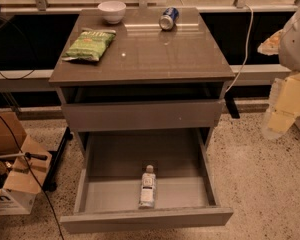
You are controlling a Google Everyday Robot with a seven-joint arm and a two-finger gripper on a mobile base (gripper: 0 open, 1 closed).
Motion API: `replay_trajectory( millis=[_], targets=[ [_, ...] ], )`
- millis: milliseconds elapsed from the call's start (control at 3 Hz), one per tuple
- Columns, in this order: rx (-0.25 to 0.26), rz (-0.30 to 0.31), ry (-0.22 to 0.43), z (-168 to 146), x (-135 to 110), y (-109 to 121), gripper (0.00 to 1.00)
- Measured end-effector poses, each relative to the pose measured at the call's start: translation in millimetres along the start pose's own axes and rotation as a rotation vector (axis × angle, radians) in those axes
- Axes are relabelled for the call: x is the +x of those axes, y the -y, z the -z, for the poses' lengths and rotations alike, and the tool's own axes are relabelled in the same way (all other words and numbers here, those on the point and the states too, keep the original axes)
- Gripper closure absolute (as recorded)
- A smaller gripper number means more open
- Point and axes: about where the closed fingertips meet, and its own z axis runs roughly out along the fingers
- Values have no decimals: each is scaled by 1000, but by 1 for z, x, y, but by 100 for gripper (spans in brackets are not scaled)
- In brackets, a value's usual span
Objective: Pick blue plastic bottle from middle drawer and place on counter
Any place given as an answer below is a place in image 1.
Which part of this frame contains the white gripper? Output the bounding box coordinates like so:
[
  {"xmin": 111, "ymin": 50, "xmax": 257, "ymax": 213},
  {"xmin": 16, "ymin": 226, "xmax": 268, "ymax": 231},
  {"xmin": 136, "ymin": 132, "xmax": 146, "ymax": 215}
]
[{"xmin": 257, "ymin": 6, "xmax": 300, "ymax": 140}]

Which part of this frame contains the clear plastic water bottle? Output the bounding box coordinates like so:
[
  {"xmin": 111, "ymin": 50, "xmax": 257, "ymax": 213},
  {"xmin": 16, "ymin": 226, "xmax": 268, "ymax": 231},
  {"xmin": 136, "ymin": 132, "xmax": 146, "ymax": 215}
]
[{"xmin": 139, "ymin": 165, "xmax": 156, "ymax": 209}]

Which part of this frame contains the closed grey top drawer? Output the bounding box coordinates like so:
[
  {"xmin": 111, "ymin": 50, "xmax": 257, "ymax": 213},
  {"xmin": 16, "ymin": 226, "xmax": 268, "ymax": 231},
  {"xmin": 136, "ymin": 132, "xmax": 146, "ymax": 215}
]
[{"xmin": 62, "ymin": 100, "xmax": 224, "ymax": 132}]

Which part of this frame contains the grey drawer cabinet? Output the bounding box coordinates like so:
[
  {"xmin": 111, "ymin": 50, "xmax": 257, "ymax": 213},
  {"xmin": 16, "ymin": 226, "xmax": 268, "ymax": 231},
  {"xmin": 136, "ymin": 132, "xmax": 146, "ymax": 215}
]
[{"xmin": 50, "ymin": 8, "xmax": 234, "ymax": 153}]

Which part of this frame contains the open grey middle drawer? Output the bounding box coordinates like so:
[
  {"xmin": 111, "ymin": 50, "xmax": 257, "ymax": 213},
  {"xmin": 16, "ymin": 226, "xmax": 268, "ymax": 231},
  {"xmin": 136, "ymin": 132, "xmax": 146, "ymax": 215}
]
[{"xmin": 61, "ymin": 129, "xmax": 233, "ymax": 233}]

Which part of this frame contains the blue soda can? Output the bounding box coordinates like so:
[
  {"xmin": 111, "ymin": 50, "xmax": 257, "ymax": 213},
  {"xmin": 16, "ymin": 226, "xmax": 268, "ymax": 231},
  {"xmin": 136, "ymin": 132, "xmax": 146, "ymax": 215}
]
[{"xmin": 159, "ymin": 7, "xmax": 179, "ymax": 31}]

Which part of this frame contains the white ceramic bowl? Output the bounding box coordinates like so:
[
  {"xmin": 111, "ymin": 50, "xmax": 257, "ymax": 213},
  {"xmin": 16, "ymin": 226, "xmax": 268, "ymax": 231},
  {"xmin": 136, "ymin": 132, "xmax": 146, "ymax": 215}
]
[{"xmin": 98, "ymin": 1, "xmax": 126, "ymax": 24}]

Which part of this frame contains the green chip bag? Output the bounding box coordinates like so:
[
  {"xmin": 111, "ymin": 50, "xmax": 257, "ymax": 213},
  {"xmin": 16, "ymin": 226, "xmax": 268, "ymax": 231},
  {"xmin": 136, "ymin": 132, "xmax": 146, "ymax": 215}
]
[{"xmin": 62, "ymin": 30, "xmax": 116, "ymax": 62}]

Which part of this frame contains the black stand leg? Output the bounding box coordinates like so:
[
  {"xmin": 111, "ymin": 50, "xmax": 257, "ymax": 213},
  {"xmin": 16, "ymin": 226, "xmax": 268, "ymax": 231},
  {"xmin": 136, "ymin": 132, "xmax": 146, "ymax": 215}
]
[{"xmin": 43, "ymin": 128, "xmax": 73, "ymax": 192}]

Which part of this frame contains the brown cardboard box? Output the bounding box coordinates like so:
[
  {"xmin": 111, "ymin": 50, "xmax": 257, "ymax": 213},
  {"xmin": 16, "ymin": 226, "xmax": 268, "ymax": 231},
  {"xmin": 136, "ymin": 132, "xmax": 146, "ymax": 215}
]
[{"xmin": 0, "ymin": 112, "xmax": 52, "ymax": 215}]

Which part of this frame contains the white cable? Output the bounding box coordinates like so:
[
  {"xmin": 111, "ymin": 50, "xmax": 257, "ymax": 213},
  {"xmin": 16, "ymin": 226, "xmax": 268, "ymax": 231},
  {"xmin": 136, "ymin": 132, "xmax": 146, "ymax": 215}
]
[{"xmin": 224, "ymin": 3, "xmax": 255, "ymax": 94}]

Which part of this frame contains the black handled tool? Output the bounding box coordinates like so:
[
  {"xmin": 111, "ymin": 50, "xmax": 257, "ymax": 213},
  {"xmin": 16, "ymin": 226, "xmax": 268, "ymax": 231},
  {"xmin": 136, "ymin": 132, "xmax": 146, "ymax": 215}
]
[{"xmin": 0, "ymin": 152, "xmax": 48, "ymax": 161}]

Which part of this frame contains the black cable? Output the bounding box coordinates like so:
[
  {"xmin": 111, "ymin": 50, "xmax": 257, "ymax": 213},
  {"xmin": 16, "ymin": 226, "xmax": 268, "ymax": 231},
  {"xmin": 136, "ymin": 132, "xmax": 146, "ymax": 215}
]
[{"xmin": 0, "ymin": 107, "xmax": 66, "ymax": 240}]

